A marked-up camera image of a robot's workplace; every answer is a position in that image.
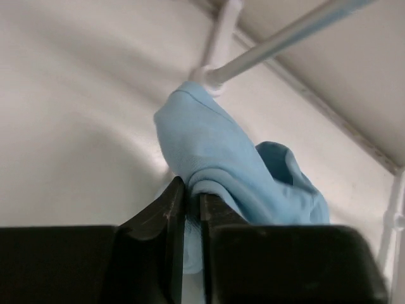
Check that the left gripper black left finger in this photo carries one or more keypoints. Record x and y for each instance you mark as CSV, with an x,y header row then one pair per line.
x,y
147,258

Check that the light blue trousers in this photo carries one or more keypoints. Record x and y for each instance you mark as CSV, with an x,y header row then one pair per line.
x,y
209,151

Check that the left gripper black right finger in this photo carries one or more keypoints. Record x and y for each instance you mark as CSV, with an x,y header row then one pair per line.
x,y
214,213

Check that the white and silver clothes rack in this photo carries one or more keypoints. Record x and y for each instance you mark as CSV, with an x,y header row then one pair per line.
x,y
230,53

